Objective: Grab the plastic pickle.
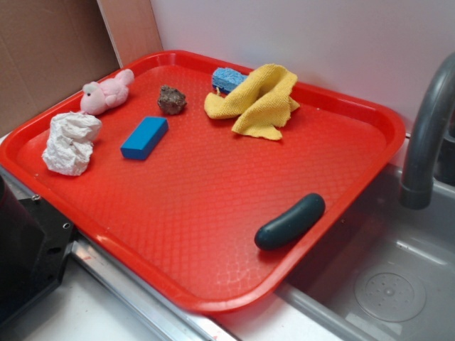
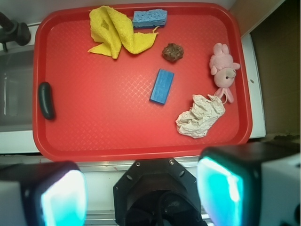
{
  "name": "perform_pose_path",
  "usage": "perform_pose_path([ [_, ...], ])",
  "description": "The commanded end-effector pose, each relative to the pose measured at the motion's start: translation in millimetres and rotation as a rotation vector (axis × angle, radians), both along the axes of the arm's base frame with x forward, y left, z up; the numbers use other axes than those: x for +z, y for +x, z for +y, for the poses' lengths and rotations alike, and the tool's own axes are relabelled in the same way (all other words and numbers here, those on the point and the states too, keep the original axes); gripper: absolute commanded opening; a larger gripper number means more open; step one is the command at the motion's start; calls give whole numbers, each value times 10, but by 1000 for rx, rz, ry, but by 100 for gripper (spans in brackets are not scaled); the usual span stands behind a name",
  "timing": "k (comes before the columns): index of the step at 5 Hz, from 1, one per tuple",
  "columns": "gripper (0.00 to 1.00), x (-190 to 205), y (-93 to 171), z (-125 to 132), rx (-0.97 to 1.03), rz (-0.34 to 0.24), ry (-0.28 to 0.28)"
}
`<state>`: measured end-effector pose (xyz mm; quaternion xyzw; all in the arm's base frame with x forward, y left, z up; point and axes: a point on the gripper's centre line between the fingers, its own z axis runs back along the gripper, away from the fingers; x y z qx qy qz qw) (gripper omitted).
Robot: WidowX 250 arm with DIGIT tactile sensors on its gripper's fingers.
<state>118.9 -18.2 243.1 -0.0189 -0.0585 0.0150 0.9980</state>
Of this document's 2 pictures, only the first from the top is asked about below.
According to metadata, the pink plush bunny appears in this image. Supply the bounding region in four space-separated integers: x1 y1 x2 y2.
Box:
80 69 134 116

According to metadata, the brown cardboard panel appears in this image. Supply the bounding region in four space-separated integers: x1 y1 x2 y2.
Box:
1 1 162 135

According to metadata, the white crumpled cloth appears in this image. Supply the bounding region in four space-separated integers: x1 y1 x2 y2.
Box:
42 112 102 176

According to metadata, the red plastic tray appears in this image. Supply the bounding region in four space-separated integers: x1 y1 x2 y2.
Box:
1 51 405 314

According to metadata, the blue rectangular block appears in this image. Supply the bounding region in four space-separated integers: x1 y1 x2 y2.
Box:
120 117 168 161

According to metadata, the grey plastic sink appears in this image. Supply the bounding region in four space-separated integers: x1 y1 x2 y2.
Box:
277 166 454 340

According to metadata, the blue sponge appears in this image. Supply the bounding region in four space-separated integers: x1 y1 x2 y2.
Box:
212 67 247 94

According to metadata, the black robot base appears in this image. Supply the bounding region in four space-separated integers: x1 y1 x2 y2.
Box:
1 179 74 327

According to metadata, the brown rock lump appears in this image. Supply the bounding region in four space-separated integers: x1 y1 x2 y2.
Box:
157 85 187 115

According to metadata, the dark green plastic pickle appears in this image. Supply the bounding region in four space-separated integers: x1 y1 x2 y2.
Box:
255 193 326 251

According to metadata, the grey toy faucet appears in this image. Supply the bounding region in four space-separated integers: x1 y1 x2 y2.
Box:
399 54 454 210

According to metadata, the yellow microfiber cloth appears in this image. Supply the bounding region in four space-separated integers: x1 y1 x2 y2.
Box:
204 64 300 141

